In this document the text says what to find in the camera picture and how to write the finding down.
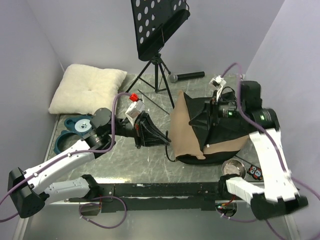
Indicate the black red toy block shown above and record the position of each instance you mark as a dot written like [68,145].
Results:
[255,172]

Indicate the cream white pillow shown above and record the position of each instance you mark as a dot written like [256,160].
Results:
[85,89]

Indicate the tan pet tent fabric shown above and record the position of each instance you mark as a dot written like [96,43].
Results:
[194,145]

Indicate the white paw print bowl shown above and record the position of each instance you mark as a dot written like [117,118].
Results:
[83,126]

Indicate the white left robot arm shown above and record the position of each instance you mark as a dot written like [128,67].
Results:
[32,189]

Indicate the black microphone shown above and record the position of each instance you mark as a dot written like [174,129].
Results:
[186,76]

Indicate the black music stand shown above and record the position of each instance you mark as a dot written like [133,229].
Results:
[155,21]

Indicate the steel pet bowl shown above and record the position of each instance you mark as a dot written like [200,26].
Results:
[234,166]

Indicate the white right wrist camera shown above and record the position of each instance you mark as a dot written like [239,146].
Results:
[218,82]

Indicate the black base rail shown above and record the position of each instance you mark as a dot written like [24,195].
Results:
[166,196]

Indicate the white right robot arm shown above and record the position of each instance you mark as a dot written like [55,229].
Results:
[279,196]

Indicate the teal pet bowl holder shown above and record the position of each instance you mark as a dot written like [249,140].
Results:
[69,123]

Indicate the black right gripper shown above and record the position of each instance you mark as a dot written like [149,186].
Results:
[202,119]

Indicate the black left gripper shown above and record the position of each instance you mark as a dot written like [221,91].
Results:
[143,129]

